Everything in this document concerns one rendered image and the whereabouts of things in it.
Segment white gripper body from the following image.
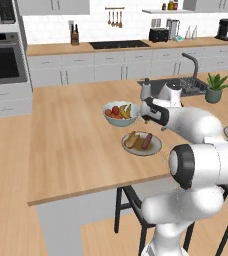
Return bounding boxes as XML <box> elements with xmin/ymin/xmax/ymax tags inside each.
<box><xmin>139</xmin><ymin>96</ymin><xmax>155</xmax><ymax>123</ymax></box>

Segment pale blue bowl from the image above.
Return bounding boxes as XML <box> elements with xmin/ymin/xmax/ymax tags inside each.
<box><xmin>102</xmin><ymin>101</ymin><xmax>141</xmax><ymax>128</ymax></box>

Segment reddish brown sausage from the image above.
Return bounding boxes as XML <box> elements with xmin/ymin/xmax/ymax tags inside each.
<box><xmin>140</xmin><ymin>132</ymin><xmax>154</xmax><ymax>150</ymax></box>

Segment golden hot dog bun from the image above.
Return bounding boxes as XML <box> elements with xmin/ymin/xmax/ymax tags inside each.
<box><xmin>124</xmin><ymin>130</ymin><xmax>141</xmax><ymax>150</ymax></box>

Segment grey soap dispenser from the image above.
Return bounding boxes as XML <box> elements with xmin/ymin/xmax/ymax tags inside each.
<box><xmin>140</xmin><ymin>77</ymin><xmax>153</xmax><ymax>102</ymax></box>

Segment dark grey sink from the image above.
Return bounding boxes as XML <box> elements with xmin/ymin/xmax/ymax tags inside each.
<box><xmin>137</xmin><ymin>76</ymin><xmax>210</xmax><ymax>99</ymax></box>

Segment red food piece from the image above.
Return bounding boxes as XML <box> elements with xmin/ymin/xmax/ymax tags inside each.
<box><xmin>111</xmin><ymin>105</ymin><xmax>121</xmax><ymax>117</ymax></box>

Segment dark grey tap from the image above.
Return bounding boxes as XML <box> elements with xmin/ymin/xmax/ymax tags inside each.
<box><xmin>181</xmin><ymin>52</ymin><xmax>201</xmax><ymax>92</ymax></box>

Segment black hob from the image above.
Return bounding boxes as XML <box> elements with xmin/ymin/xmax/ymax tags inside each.
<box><xmin>88</xmin><ymin>39</ymin><xmax>151</xmax><ymax>51</ymax></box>

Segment grey lower cupboard run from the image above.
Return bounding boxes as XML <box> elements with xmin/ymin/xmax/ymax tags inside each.
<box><xmin>26</xmin><ymin>44</ymin><xmax>228</xmax><ymax>89</ymax></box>

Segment grey cupboard run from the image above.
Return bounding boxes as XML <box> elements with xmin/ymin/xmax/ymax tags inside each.
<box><xmin>16</xmin><ymin>0</ymin><xmax>91</xmax><ymax>17</ymax></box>
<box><xmin>26</xmin><ymin>44</ymin><xmax>228</xmax><ymax>89</ymax></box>
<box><xmin>182</xmin><ymin>0</ymin><xmax>228</xmax><ymax>13</ymax></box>

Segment green potted plant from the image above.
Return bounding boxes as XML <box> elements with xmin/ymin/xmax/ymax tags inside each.
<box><xmin>204</xmin><ymin>72</ymin><xmax>228</xmax><ymax>105</ymax></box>

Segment black toaster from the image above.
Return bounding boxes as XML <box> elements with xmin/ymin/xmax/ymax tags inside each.
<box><xmin>148</xmin><ymin>27</ymin><xmax>170</xmax><ymax>44</ymax></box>

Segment teal small dish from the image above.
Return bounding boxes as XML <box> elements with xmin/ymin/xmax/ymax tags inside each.
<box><xmin>172</xmin><ymin>35</ymin><xmax>185</xmax><ymax>44</ymax></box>

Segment grey blender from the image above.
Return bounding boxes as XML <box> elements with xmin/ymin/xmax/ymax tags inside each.
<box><xmin>165</xmin><ymin>18</ymin><xmax>181</xmax><ymax>41</ymax></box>

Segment wooden knife block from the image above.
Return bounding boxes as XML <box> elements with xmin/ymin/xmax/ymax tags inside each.
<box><xmin>69</xmin><ymin>23</ymin><xmax>81</xmax><ymax>47</ymax></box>

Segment black coffee machine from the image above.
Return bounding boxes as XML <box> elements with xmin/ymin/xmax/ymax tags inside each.
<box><xmin>214</xmin><ymin>18</ymin><xmax>228</xmax><ymax>42</ymax></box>

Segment grey upper cupboard run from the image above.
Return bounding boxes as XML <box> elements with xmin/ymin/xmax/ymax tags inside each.
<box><xmin>182</xmin><ymin>0</ymin><xmax>228</xmax><ymax>13</ymax></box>
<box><xmin>16</xmin><ymin>0</ymin><xmax>91</xmax><ymax>17</ymax></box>

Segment grey oven housing cupboard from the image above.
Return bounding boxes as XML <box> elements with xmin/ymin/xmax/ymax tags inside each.
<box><xmin>0</xmin><ymin>23</ymin><xmax>34</xmax><ymax>120</ymax></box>

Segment grey kitchen island base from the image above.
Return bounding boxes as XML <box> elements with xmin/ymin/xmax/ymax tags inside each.
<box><xmin>35</xmin><ymin>176</ymin><xmax>174</xmax><ymax>256</ymax></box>

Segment white wall shelf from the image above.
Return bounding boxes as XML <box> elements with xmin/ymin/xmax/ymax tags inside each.
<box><xmin>141</xmin><ymin>8</ymin><xmax>196</xmax><ymax>15</ymax></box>

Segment steel wall oven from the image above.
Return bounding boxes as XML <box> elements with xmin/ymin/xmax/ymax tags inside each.
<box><xmin>0</xmin><ymin>31</ymin><xmax>30</xmax><ymax>86</ymax></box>

